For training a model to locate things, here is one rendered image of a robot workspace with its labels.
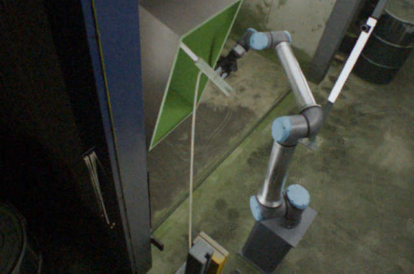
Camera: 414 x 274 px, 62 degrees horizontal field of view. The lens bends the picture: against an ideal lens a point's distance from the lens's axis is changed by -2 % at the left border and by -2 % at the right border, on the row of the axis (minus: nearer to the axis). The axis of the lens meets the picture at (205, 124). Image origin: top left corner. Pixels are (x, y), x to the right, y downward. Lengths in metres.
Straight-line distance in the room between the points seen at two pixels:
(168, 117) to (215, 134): 0.66
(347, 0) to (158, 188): 2.46
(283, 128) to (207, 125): 1.87
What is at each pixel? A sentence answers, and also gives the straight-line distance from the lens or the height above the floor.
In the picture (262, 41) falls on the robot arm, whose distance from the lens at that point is 2.00.
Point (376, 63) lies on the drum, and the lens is 4.46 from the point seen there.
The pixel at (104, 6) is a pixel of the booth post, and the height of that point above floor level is 2.19.
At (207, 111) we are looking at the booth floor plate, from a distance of 3.59.
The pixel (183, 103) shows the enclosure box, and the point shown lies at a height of 0.48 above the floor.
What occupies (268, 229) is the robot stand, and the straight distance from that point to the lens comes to 2.33.
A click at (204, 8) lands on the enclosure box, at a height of 1.65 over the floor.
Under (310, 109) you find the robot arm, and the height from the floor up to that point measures 1.49.
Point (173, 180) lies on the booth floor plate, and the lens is 3.08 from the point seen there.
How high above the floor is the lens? 2.68
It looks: 49 degrees down
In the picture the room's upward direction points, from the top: 9 degrees clockwise
